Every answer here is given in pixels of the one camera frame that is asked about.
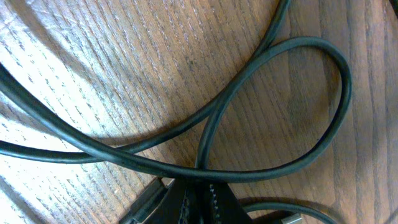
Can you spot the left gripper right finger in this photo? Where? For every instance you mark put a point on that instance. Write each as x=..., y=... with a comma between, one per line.
x=218, y=205

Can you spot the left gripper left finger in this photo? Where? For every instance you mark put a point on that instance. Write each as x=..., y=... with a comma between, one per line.
x=177, y=207

